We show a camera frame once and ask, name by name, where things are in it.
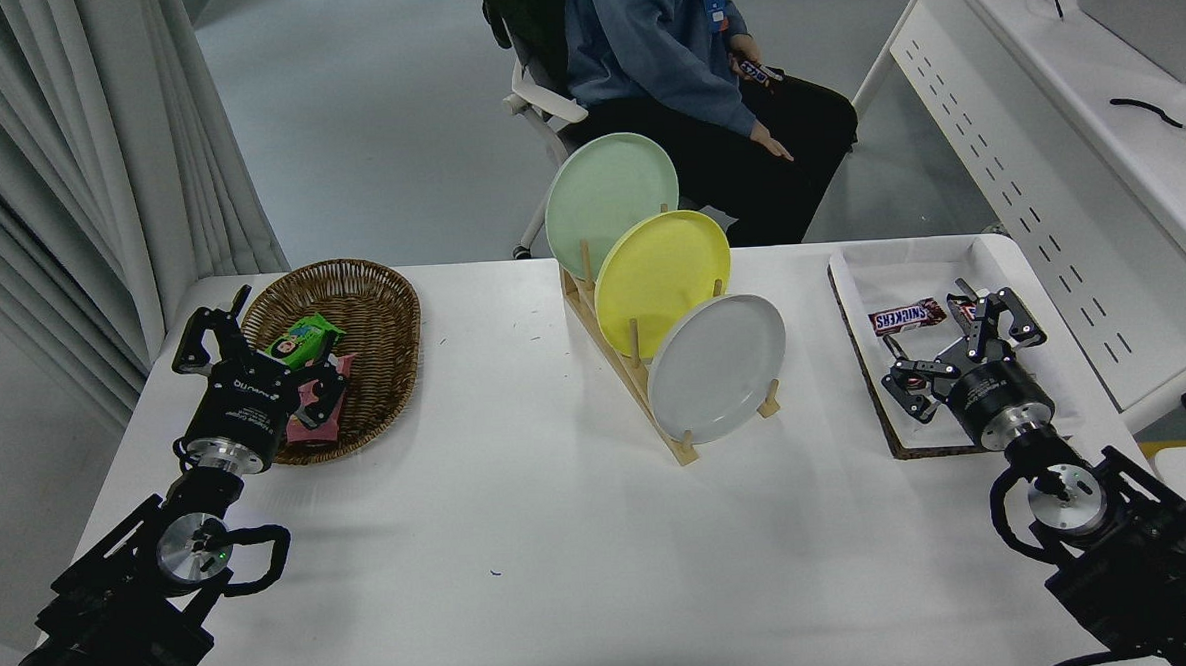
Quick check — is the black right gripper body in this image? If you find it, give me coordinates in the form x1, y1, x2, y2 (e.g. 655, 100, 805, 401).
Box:
938, 354, 1055, 438

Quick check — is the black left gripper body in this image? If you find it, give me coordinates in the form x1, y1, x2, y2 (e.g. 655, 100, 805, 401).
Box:
184, 352, 305, 470

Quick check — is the grey plate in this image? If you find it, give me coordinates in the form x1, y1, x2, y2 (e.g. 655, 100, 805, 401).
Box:
644, 292, 792, 448

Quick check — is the wooden plate rack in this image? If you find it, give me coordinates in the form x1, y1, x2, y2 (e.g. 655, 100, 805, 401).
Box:
558, 230, 785, 472

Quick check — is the yellow plate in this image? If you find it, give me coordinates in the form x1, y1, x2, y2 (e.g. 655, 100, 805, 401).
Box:
591, 208, 736, 362

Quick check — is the pale green plate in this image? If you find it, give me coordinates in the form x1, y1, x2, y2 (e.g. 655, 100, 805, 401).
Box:
541, 130, 684, 281

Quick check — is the person's right hand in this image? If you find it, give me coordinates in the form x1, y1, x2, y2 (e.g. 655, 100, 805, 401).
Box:
750, 119, 796, 165

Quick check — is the person's left hand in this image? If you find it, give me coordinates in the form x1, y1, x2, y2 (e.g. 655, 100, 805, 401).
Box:
728, 33, 767, 82

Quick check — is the pink snack pack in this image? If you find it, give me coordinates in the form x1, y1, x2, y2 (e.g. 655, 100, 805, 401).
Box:
282, 352, 362, 447

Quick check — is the green snack pack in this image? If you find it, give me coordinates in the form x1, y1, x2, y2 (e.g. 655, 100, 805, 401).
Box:
263, 312, 347, 369

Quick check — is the brown wicker basket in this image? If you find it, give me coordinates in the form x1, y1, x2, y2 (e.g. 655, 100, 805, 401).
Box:
238, 256, 428, 468

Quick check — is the white tray with cork base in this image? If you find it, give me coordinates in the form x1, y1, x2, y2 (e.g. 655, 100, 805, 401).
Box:
826, 231, 1085, 464

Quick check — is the white perforated desk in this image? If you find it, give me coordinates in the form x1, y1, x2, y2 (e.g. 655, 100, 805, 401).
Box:
844, 0, 1186, 447

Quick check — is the white curtain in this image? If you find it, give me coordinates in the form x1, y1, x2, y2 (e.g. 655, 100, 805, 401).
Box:
0, 0, 297, 430

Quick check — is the white chair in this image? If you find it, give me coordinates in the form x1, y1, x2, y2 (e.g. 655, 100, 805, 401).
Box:
497, 13, 601, 261

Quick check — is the person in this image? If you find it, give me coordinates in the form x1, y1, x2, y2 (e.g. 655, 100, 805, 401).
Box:
553, 0, 865, 255

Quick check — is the dark jacket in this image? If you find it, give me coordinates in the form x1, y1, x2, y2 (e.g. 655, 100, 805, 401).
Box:
473, 0, 573, 89

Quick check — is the black cable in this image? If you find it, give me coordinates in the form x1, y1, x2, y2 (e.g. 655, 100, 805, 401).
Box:
1109, 95, 1186, 136

